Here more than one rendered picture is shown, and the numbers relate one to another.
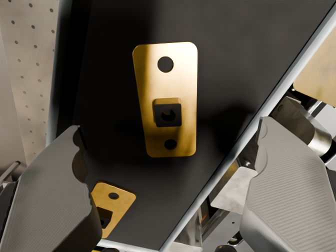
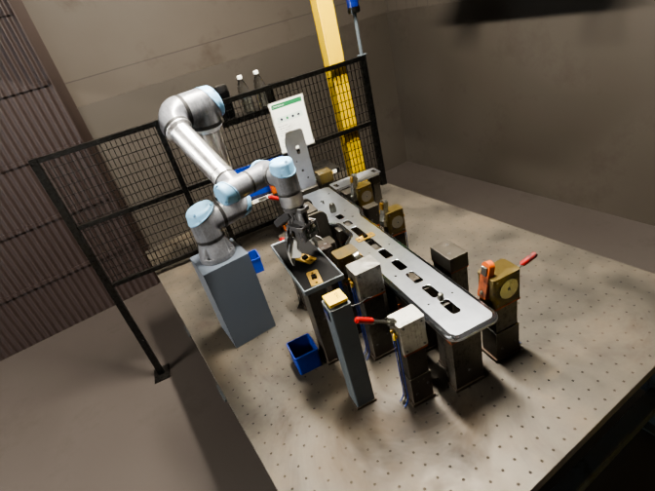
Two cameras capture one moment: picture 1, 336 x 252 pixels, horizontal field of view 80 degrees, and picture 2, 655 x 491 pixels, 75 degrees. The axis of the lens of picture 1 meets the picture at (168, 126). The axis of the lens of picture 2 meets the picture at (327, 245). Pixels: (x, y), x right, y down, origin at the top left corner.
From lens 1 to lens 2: 149 cm
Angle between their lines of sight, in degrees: 87
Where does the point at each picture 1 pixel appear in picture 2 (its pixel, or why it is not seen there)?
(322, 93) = (346, 254)
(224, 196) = (354, 271)
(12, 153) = not seen: outside the picture
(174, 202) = (327, 265)
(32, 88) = (281, 455)
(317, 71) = (338, 255)
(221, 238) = (443, 315)
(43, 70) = (283, 434)
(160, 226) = (331, 271)
